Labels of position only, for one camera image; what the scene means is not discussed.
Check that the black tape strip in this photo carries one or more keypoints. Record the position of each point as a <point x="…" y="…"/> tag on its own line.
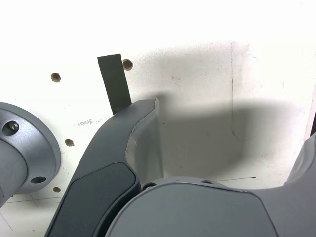
<point x="116" y="84"/>

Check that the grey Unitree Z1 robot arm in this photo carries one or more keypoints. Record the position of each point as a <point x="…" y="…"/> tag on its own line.
<point x="22" y="153"/>

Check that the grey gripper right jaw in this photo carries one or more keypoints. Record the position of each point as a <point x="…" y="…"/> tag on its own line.
<point x="197" y="212"/>

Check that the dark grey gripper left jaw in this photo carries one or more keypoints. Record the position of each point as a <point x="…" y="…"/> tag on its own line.
<point x="98" y="172"/>

